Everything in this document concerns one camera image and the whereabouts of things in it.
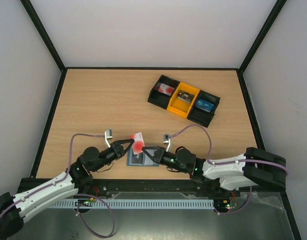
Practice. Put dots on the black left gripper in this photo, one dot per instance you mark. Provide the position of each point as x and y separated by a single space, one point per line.
118 149

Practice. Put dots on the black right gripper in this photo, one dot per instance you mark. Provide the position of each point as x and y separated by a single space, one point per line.
160 155

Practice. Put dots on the teal leather card holder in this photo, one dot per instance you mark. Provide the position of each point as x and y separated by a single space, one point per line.
147 161

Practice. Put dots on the black VIP credit card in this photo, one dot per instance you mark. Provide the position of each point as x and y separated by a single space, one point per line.
136 159

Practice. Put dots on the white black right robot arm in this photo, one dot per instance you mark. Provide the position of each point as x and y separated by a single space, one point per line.
255 167

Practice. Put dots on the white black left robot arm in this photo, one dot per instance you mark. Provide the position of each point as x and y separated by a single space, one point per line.
77 179

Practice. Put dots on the red white card stack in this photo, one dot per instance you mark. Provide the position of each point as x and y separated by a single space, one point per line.
165 89

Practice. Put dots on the black VIP card stack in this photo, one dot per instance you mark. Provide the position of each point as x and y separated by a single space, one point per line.
185 96

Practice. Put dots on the blue VIP card stack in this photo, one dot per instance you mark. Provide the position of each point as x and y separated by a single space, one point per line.
204 105

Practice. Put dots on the yellow middle bin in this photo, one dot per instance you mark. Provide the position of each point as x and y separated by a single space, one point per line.
180 107

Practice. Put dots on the black bin right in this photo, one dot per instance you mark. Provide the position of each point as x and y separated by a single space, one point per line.
201 117

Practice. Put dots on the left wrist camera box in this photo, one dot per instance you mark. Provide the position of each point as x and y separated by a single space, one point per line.
108 136

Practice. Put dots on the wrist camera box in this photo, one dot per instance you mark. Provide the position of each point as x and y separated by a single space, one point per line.
167 141
108 136

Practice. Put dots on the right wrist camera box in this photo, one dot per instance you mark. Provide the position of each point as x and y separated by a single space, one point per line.
167 141

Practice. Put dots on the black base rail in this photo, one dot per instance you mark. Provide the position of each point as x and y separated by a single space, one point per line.
105 187

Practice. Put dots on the light blue slotted cable duct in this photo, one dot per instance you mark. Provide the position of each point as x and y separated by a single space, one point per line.
160 204

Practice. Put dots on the black frame post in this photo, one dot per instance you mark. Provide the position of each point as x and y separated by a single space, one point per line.
274 13
34 17

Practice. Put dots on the black frame post right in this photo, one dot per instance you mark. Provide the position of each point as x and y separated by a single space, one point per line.
274 13

